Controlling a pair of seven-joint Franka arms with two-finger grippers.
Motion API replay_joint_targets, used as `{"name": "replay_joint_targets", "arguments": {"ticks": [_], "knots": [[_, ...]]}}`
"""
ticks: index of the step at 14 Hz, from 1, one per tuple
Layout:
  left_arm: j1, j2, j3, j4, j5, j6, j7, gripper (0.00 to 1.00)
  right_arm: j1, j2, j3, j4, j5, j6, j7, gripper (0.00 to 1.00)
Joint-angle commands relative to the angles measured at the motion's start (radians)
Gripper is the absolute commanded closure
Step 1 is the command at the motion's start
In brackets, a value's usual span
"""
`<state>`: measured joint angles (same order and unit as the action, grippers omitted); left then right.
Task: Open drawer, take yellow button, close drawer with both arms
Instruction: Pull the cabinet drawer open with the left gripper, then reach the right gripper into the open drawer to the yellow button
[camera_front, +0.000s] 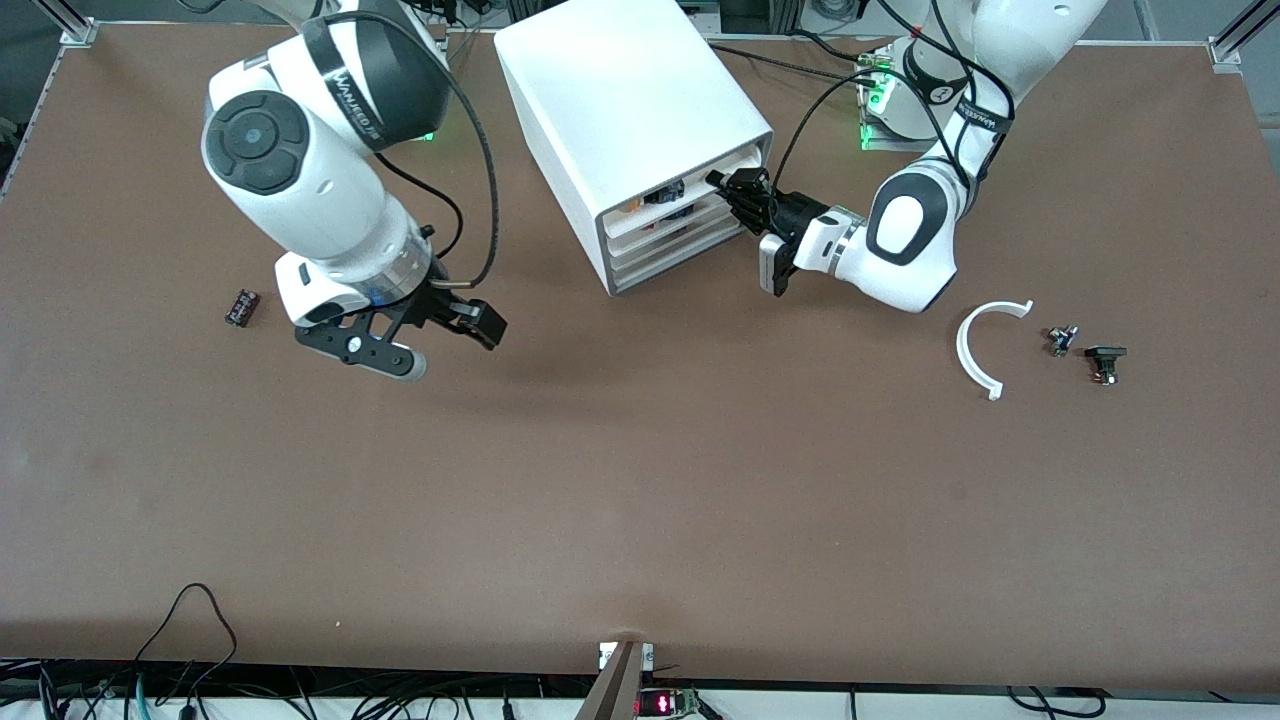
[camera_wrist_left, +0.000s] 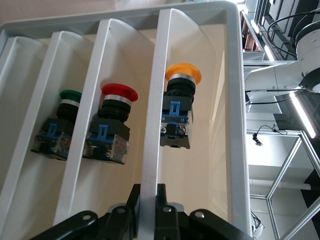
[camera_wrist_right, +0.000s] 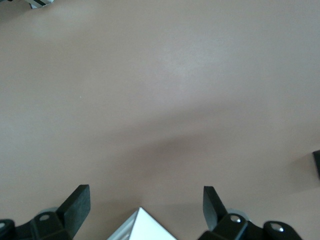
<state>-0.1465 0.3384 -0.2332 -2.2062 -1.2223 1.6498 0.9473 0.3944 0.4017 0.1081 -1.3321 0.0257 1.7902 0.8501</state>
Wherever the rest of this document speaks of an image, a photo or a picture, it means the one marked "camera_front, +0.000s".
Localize white curved plastic arc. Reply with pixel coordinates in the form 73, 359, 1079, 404
955, 299, 1035, 402

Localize red LED display module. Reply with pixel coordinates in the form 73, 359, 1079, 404
635, 687, 699, 719

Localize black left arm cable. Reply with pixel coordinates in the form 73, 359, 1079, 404
774, 0, 1017, 203

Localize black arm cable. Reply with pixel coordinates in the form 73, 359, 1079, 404
368, 8, 501, 293
774, 0, 1017, 203

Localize black power cable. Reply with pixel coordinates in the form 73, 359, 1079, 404
706, 40, 873, 83

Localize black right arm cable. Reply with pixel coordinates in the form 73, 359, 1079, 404
368, 8, 501, 293

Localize small black switch component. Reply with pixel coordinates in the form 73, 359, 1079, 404
1084, 344, 1129, 388

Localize thin black looped cable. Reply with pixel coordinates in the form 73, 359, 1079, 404
134, 582, 239, 693

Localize brown camera post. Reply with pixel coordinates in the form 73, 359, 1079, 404
572, 640, 647, 720

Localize aluminium frame profile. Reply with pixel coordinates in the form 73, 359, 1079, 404
30, 0, 102, 48
1207, 0, 1280, 68

